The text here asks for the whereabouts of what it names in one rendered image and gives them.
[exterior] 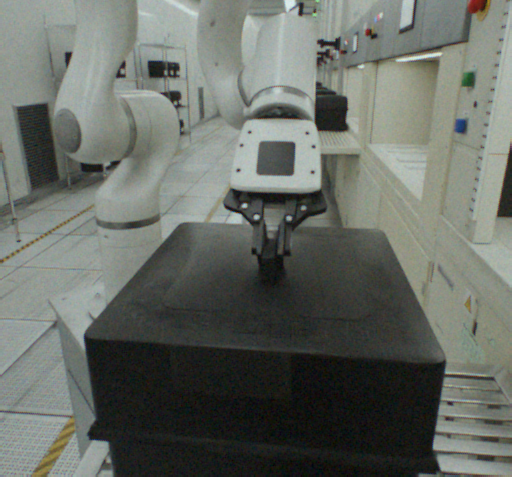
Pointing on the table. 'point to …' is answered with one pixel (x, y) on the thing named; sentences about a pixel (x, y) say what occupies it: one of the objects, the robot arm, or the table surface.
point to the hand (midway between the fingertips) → (271, 243)
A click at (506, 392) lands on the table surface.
